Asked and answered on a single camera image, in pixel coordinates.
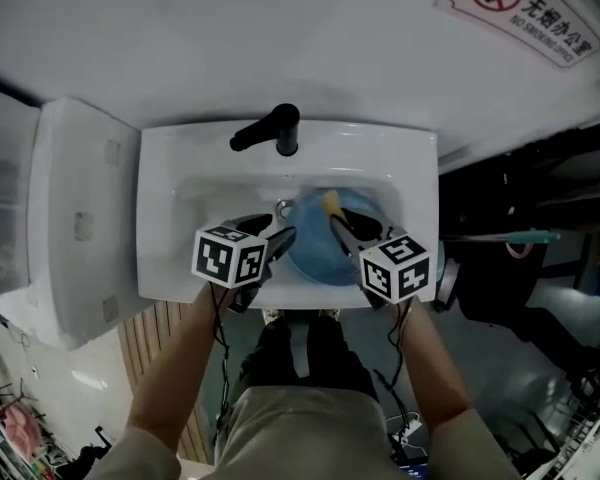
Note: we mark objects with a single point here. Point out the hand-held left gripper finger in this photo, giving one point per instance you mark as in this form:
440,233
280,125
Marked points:
281,243
255,222

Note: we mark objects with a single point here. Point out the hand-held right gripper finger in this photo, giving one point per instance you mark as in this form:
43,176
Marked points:
346,242
362,220

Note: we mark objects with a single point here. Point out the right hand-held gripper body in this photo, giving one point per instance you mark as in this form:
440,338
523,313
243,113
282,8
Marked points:
395,270

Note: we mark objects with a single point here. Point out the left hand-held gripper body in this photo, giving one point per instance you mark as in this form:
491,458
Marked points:
225,260

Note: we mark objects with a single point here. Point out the blue plate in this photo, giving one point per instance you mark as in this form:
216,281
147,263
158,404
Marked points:
312,245

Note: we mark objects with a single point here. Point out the yellow sponge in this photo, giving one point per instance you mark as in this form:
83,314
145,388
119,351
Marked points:
332,203

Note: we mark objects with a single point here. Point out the person's right forearm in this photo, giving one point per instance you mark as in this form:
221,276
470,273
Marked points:
432,368

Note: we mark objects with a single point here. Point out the person's left forearm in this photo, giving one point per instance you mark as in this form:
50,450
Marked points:
180,368

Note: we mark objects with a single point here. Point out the metal sink drain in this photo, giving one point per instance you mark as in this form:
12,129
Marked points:
283,209

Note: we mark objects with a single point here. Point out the white ceramic sink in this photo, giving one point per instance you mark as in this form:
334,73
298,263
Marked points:
180,218

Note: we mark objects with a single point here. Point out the person's left shoe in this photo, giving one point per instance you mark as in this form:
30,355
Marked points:
271,315

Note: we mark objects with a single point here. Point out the person's shoe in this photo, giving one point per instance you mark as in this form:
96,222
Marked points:
271,315
330,313

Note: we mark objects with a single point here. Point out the person's right shoe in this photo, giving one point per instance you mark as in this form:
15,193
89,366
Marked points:
330,313

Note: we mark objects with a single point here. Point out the black faucet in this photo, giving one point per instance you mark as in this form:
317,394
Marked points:
282,128

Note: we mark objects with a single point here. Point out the wooden slat panel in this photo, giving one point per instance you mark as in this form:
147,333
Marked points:
150,348

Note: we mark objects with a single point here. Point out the black office chair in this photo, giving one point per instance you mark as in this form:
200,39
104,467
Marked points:
510,288

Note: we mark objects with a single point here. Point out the person's black trousers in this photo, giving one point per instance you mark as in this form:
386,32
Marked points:
315,358

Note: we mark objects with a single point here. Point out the person's beige shirt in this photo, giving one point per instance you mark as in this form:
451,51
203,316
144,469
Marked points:
305,438

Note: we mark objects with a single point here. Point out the pink cloth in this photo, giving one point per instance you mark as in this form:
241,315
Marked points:
22,430

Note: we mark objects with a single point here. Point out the no smoking wall sign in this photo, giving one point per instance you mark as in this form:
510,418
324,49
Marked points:
522,13

